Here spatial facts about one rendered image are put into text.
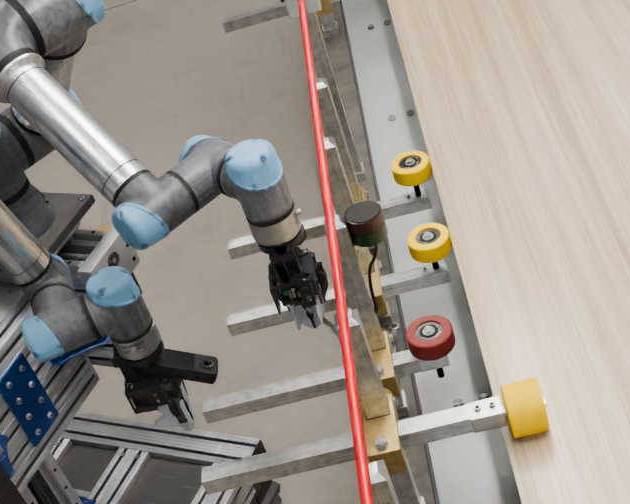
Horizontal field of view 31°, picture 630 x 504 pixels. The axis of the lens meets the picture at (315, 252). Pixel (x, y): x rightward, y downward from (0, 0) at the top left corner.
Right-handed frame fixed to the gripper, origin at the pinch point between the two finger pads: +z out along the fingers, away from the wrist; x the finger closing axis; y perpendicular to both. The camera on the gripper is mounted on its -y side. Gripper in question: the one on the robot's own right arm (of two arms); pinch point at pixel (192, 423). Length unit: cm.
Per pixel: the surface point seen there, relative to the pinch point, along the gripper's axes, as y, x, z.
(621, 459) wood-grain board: -67, 35, -8
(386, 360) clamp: -36.3, 1.0, -4.5
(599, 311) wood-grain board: -72, 5, -8
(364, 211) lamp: -40, -4, -33
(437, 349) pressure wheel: -45.2, 4.0, -7.1
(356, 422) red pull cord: -41, 87, -82
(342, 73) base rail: -36, -129, 13
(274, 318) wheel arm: -15.8, -23.4, 1.0
